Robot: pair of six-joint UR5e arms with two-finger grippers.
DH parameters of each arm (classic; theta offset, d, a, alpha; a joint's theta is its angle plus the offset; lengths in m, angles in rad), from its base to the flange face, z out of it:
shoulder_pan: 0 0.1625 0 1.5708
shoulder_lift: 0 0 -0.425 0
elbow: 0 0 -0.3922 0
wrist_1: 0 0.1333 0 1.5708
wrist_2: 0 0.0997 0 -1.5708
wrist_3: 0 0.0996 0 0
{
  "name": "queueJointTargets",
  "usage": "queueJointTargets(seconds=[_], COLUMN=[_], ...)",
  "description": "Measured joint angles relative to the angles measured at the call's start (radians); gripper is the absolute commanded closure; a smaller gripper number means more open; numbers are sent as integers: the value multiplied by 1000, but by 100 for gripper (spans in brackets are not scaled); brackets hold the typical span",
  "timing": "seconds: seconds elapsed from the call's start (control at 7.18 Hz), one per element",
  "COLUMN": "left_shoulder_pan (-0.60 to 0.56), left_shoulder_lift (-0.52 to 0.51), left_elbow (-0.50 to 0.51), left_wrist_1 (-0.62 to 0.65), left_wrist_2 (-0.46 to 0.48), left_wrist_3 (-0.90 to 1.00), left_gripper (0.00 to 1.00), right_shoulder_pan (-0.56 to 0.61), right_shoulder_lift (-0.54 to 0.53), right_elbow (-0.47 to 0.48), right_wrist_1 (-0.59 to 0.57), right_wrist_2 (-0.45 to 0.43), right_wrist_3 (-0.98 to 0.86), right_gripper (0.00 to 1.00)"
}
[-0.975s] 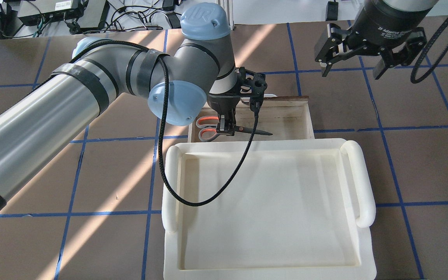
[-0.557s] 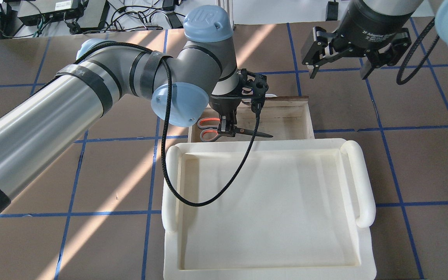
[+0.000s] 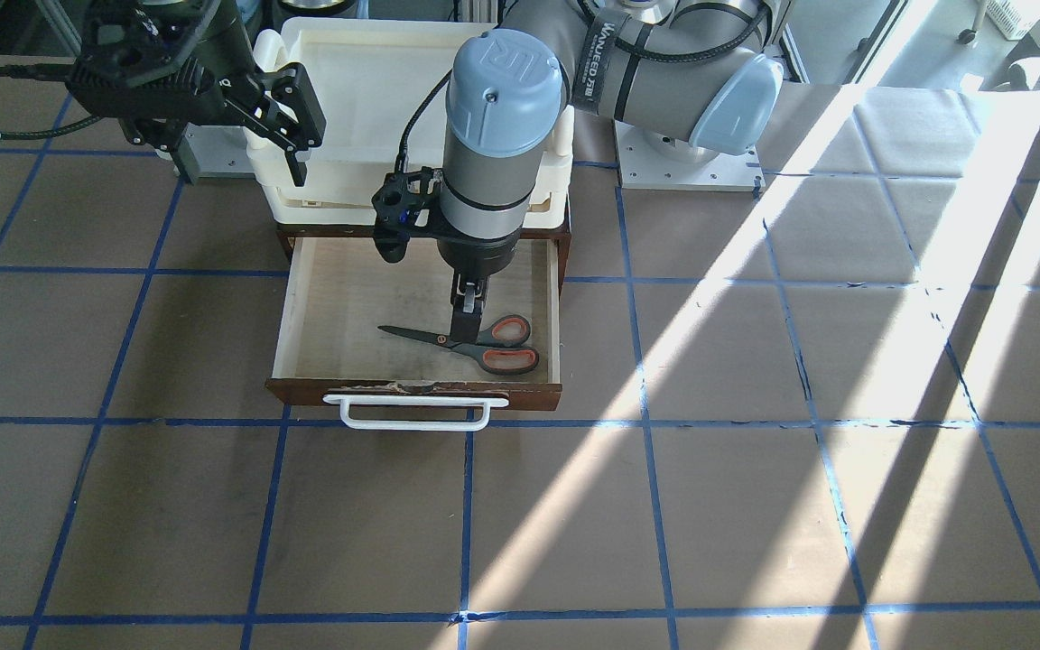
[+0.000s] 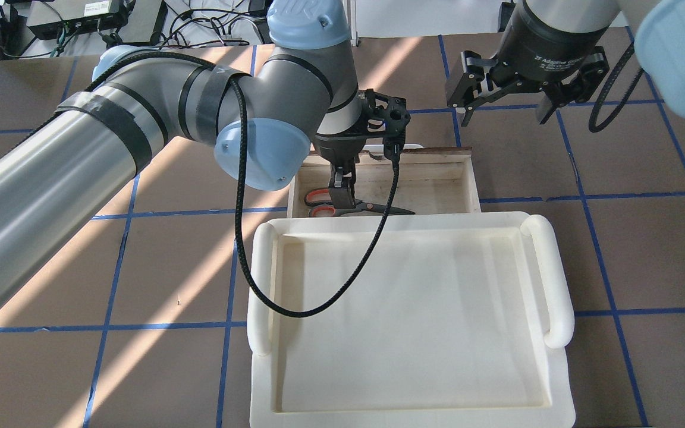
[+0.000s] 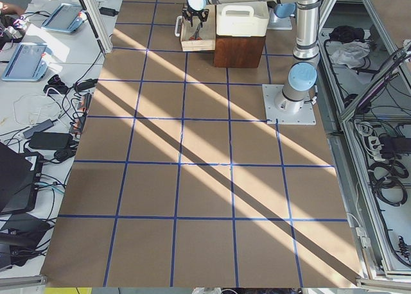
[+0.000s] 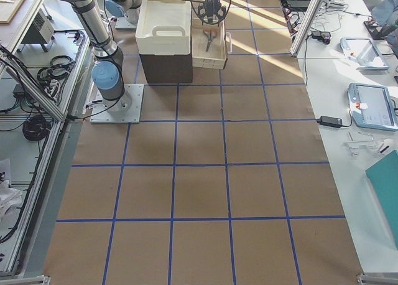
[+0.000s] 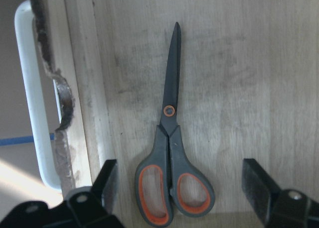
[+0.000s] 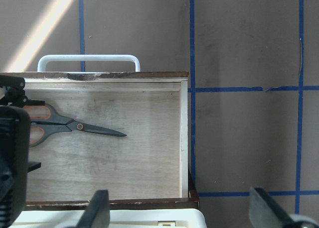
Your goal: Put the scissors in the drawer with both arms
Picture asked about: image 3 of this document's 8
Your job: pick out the red handled scissors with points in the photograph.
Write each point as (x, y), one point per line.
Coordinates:
(499, 349)

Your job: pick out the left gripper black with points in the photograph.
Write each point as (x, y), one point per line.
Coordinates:
(478, 255)

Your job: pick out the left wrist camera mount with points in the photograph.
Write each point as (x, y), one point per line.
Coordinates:
(403, 207)

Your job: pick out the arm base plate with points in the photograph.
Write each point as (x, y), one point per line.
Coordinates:
(213, 151)
(648, 161)

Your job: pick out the dark wooden drawer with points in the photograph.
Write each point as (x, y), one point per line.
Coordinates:
(341, 295)

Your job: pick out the white plastic tray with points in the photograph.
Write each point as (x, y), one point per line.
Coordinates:
(370, 76)

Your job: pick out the dark wooden drawer cabinet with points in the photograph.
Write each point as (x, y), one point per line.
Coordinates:
(561, 236)

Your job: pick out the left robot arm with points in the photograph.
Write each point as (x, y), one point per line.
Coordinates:
(465, 154)

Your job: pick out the white drawer handle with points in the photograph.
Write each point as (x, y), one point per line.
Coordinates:
(482, 406)

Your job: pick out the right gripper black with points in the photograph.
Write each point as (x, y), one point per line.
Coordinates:
(206, 41)

